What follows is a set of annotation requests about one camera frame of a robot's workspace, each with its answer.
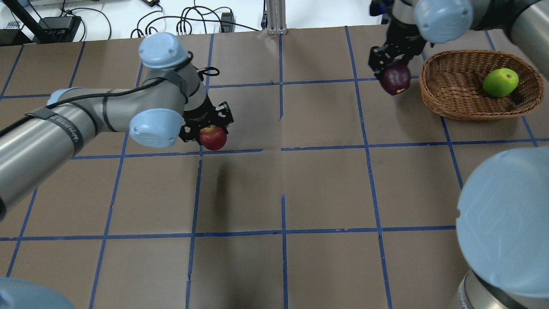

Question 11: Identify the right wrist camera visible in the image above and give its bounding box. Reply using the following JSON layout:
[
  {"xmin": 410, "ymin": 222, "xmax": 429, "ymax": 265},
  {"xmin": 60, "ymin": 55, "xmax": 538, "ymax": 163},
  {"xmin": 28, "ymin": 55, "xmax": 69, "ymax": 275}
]
[{"xmin": 369, "ymin": 0, "xmax": 394, "ymax": 16}]

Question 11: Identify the aluminium frame post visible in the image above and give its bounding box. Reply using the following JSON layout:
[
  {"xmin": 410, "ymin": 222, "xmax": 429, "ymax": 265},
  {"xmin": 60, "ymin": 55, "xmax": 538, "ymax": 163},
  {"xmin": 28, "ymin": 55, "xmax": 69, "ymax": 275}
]
[{"xmin": 265, "ymin": 0, "xmax": 288, "ymax": 35}]

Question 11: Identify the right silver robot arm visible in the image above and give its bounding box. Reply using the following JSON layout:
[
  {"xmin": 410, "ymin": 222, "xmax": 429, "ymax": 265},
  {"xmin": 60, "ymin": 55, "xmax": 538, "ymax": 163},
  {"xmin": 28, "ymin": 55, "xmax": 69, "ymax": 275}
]
[{"xmin": 368, "ymin": 0, "xmax": 548, "ymax": 309}]

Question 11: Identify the red yellow apple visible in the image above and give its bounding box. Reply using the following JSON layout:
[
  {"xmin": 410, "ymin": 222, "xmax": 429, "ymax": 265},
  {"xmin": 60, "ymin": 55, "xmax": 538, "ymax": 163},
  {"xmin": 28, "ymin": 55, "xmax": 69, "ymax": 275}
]
[{"xmin": 199, "ymin": 125, "xmax": 227, "ymax": 151}]

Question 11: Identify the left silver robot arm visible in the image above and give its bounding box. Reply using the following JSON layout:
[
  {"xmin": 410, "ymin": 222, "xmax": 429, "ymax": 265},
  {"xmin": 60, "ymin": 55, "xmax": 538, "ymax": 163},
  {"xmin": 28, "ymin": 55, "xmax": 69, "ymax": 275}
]
[{"xmin": 1, "ymin": 33, "xmax": 234, "ymax": 219}]

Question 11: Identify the black monitor stand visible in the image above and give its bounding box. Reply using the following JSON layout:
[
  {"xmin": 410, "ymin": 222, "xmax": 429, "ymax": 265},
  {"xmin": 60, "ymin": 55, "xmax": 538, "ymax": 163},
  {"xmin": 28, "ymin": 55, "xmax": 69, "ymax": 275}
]
[{"xmin": 1, "ymin": 0, "xmax": 85, "ymax": 44}]

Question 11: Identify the dark red apple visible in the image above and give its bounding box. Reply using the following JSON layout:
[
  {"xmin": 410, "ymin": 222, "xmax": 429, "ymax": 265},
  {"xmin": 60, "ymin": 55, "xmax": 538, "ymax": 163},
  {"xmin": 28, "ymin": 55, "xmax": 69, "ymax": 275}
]
[{"xmin": 380, "ymin": 62, "xmax": 411, "ymax": 96}]

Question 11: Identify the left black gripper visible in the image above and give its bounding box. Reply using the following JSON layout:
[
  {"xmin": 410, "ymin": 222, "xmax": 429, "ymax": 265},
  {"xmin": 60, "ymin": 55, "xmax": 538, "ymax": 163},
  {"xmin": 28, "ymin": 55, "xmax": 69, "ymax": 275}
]
[{"xmin": 180, "ymin": 97, "xmax": 234, "ymax": 143}]

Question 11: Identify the green apple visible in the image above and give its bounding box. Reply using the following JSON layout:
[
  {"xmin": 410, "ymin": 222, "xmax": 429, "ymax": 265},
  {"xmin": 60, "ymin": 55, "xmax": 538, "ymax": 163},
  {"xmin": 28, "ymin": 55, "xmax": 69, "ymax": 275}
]
[{"xmin": 483, "ymin": 68, "xmax": 519, "ymax": 98}]

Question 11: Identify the woven wicker basket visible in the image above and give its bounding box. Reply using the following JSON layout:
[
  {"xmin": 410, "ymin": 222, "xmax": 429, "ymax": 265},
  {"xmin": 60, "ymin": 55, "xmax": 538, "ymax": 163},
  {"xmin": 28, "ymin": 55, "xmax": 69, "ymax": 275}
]
[{"xmin": 419, "ymin": 50, "xmax": 545, "ymax": 121}]

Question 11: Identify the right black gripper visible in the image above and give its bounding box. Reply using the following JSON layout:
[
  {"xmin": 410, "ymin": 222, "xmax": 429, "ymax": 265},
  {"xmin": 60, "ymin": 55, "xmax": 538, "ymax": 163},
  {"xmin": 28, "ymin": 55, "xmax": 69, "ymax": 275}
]
[{"xmin": 368, "ymin": 19, "xmax": 427, "ymax": 82}]

